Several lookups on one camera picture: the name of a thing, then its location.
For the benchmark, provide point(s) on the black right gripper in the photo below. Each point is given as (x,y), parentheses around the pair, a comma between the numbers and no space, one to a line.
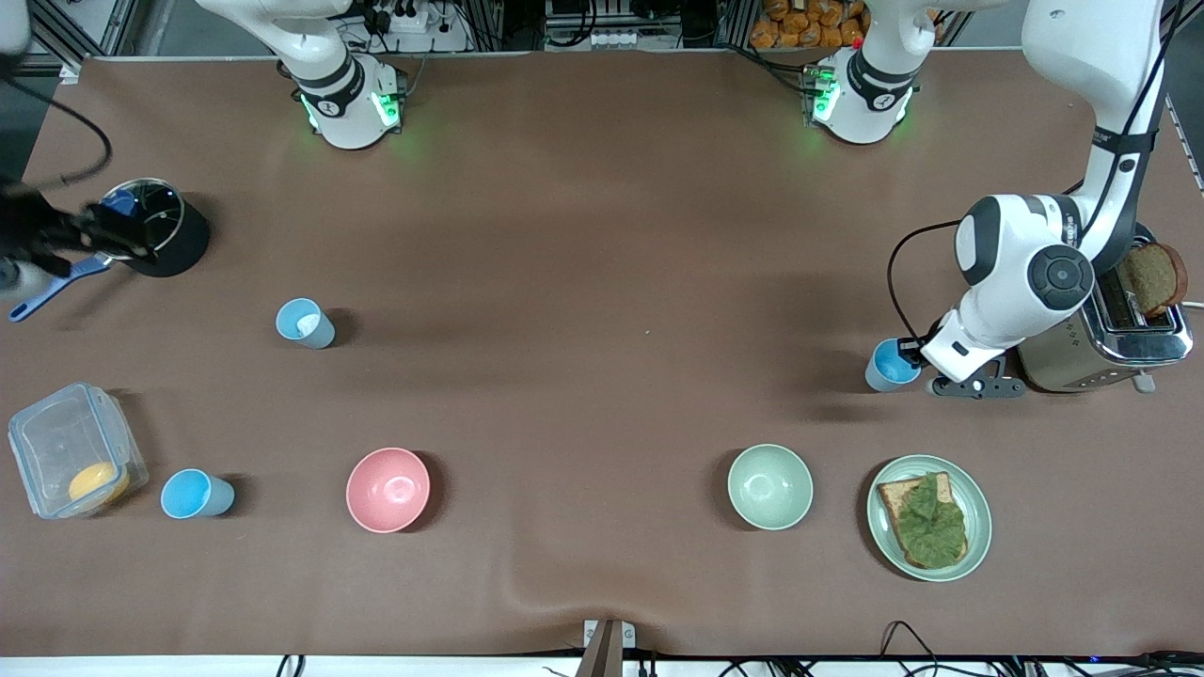
(28,228)

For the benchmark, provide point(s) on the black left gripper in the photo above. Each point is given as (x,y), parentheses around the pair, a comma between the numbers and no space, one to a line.
(917,350)

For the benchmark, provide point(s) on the light blue plastic cup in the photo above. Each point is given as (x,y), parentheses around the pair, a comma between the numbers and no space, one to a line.
(884,371)
(188,495)
(303,322)

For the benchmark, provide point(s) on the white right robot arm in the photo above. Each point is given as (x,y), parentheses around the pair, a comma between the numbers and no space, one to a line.
(339,89)

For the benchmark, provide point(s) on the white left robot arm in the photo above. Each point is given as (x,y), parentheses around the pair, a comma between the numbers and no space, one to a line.
(1035,273)

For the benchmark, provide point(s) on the glass lid blue knob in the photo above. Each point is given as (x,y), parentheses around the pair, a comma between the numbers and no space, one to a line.
(162,212)

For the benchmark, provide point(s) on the brown toast slice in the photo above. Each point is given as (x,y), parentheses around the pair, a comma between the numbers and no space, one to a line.
(891,498)

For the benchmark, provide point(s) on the green lettuce leaf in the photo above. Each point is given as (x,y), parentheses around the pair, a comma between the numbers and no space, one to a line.
(931,522)

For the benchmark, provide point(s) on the pale green plate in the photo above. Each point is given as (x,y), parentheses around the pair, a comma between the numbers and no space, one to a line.
(978,512)

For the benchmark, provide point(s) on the pale green bowl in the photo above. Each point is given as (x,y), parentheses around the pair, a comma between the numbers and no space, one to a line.
(769,487)

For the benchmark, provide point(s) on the clear plastic lidded container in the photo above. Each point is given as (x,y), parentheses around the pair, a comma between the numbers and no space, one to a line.
(56,442)

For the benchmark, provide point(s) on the beige chrome toaster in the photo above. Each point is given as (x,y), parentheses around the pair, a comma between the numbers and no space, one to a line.
(1138,343)

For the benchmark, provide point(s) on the yellow round fruit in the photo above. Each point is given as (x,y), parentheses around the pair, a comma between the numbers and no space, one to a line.
(97,482)

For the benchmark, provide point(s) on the dark brown bread slice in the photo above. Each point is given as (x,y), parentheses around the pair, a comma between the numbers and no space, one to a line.
(1155,279)

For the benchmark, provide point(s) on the brown table cloth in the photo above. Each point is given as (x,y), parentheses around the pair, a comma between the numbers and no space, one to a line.
(602,235)

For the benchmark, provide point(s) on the bag of orange buns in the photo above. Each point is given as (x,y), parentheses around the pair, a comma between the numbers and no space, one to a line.
(800,23)

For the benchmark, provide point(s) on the white power strip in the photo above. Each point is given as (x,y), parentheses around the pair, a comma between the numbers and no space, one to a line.
(400,19)

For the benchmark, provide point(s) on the pink bowl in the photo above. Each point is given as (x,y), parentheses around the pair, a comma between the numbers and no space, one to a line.
(388,490)

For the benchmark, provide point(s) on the white connector block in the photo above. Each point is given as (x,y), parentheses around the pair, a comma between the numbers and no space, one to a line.
(616,39)

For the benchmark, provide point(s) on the aluminium frame profile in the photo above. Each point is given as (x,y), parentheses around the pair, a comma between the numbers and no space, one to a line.
(94,28)

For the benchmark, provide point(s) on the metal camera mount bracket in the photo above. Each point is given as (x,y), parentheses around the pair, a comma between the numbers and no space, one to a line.
(607,644)

